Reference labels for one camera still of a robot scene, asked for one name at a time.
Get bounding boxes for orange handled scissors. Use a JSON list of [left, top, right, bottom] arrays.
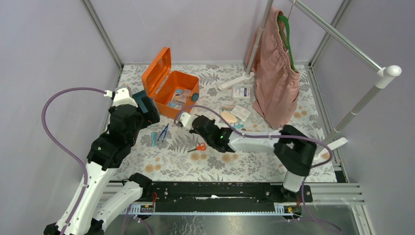
[[187, 142, 207, 153]]

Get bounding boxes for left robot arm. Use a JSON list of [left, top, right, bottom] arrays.
[[44, 96, 160, 235]]

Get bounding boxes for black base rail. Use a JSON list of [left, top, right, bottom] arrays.
[[135, 181, 313, 214]]

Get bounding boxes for teal small tube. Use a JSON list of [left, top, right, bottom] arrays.
[[151, 132, 157, 146]]

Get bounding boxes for alcohol wipe packets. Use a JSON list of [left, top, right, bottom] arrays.
[[176, 89, 191, 103]]

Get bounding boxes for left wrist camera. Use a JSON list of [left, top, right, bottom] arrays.
[[113, 85, 138, 108]]

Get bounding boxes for white printed gauze box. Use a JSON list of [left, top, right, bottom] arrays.
[[232, 86, 251, 99]]

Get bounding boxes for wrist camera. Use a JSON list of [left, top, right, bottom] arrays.
[[179, 112, 197, 130], [113, 85, 138, 108]]

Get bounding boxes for white gauze packet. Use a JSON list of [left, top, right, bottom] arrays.
[[231, 105, 251, 121]]

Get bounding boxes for orange medicine box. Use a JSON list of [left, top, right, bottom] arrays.
[[141, 47, 200, 118]]

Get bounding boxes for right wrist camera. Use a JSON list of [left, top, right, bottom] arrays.
[[179, 112, 197, 130]]

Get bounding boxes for teal small packet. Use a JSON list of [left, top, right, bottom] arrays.
[[234, 124, 244, 129]]

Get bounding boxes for white clothes rack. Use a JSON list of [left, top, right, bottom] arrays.
[[216, 0, 403, 174]]

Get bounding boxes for teal tray insert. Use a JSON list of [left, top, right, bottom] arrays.
[[132, 90, 152, 113]]

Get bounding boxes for green clothes hanger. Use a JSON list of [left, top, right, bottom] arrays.
[[277, 15, 297, 72]]

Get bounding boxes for pink hanging garment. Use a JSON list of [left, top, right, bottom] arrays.
[[252, 6, 300, 129]]

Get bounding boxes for blue plastic tweezers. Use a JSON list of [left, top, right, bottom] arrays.
[[157, 124, 169, 142]]

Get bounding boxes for blue bandage package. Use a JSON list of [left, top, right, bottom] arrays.
[[167, 89, 185, 109]]

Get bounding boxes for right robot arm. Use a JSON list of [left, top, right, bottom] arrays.
[[179, 113, 317, 202]]

